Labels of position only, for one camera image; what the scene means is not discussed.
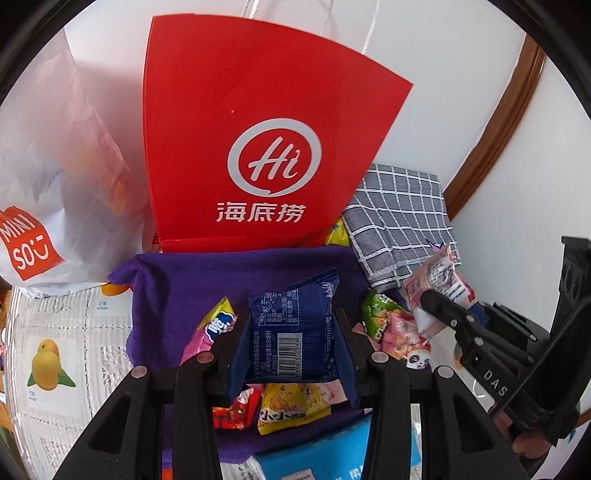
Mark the panda-print snack packet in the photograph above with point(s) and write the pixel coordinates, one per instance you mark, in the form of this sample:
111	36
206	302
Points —
420	359

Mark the magenta snack packet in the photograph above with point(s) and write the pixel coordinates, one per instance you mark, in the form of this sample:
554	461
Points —
217	325

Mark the purple towel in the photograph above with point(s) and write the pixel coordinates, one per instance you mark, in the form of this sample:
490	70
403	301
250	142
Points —
175	295

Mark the white plastic shopping bag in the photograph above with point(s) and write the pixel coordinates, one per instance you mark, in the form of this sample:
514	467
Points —
55	184

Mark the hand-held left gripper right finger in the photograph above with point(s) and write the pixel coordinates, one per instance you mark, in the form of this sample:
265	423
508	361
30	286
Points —
352	364

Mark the yellow snack packet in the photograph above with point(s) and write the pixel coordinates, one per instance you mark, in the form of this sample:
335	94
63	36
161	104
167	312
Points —
291	406

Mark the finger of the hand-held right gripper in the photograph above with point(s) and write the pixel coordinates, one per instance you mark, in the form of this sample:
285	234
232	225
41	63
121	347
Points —
445	309

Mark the yellow plastic wrapper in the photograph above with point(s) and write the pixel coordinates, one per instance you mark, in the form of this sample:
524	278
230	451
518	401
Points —
337	233

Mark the dark blue snack packet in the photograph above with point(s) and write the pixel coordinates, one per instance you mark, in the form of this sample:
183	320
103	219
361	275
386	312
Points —
295	332

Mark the red snack packet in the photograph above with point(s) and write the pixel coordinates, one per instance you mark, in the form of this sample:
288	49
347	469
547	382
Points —
238	408

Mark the small pink white packet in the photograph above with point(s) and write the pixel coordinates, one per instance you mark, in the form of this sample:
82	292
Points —
438	277

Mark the fruit-printed white tablecloth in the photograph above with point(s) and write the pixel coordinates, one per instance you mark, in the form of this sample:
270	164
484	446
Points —
69	323

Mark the red paper bag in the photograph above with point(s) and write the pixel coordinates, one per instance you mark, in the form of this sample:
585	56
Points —
258	115

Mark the blue tissue box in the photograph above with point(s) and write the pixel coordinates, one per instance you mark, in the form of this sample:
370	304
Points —
323	454

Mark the person's right hand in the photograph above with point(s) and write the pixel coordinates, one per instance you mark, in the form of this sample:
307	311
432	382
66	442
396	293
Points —
528	443

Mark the pink snack packet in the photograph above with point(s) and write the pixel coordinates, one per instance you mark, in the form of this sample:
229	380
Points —
401	334

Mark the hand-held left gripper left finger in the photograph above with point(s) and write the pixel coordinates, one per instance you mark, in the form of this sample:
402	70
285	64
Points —
236	364

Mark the green snack packet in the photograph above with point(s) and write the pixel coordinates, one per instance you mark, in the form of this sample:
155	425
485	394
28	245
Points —
378	314

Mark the brown wooden door frame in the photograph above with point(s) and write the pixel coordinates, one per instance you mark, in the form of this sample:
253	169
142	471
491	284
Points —
503	115

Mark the grey checked folded cloth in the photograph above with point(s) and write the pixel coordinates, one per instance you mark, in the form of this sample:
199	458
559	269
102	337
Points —
397	217

